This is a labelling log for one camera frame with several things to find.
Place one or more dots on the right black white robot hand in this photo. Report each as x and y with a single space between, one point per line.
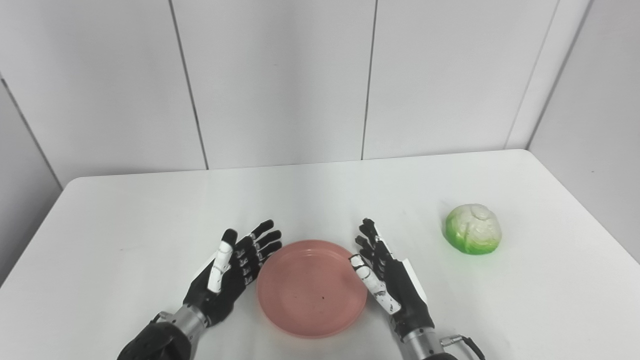
405 295

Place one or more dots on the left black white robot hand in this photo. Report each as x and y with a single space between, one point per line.
222 290

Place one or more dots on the pink round plate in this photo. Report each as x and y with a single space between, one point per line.
312 290

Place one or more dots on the green white cabbage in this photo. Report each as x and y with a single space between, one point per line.
474 229

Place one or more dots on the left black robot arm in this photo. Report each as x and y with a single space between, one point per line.
160 340

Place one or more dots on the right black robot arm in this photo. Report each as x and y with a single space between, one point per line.
425 347

